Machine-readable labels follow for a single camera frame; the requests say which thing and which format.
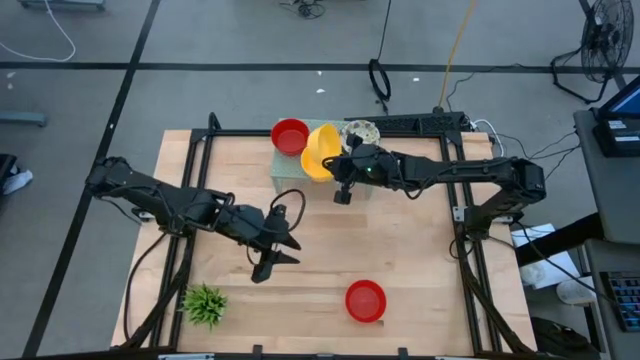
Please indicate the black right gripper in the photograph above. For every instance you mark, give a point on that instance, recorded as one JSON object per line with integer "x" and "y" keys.
{"x": 370, "y": 167}

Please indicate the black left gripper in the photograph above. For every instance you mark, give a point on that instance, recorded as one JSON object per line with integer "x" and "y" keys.
{"x": 245, "y": 225}

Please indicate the yellow plastic bowl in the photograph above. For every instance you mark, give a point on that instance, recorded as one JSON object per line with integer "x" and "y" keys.
{"x": 320, "y": 150}

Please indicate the large red plastic bowl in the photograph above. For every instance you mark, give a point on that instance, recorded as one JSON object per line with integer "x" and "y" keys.
{"x": 290, "y": 137}

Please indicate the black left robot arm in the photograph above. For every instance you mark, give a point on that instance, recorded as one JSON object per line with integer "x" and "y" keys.
{"x": 150, "y": 195}

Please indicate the patterned ceramic bowl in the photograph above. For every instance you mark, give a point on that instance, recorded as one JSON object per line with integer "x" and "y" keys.
{"x": 362, "y": 131}

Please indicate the pale green textured mat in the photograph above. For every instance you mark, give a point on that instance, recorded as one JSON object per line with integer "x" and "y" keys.
{"x": 287, "y": 170}

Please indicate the black perforated power bar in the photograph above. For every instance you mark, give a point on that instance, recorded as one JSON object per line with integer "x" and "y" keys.
{"x": 410, "y": 122}

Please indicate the small green artificial plant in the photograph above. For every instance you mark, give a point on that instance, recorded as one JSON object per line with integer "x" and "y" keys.
{"x": 203, "y": 304}

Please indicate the white paper sheets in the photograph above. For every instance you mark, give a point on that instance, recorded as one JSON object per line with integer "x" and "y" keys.
{"x": 545, "y": 260}

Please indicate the grey desk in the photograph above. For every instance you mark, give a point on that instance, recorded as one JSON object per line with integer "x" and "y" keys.
{"x": 615, "y": 200}

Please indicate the black desktop device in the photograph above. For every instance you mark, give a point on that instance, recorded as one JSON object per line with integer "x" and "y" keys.
{"x": 617, "y": 137}

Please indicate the white shoe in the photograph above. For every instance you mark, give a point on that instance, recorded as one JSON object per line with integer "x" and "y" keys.
{"x": 17, "y": 181}

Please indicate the black bag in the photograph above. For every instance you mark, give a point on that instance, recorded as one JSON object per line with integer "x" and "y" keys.
{"x": 562, "y": 340}

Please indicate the computer monitor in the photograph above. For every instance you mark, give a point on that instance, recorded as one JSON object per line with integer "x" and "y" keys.
{"x": 625, "y": 102}

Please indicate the black floor fan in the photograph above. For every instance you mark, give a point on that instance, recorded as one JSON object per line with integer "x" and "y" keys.
{"x": 605, "y": 40}

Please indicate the black keyboard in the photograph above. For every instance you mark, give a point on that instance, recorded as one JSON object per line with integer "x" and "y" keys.
{"x": 625, "y": 300}

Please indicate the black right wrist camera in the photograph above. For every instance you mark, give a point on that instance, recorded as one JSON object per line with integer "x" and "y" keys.
{"x": 343, "y": 196}

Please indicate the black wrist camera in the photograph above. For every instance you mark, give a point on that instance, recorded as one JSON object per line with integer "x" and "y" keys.
{"x": 343, "y": 196}
{"x": 278, "y": 214}

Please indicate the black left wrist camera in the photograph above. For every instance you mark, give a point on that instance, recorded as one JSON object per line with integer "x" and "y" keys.
{"x": 278, "y": 214}

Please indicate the black aluminium rig frame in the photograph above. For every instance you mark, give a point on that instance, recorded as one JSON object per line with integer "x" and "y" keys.
{"x": 240, "y": 133}

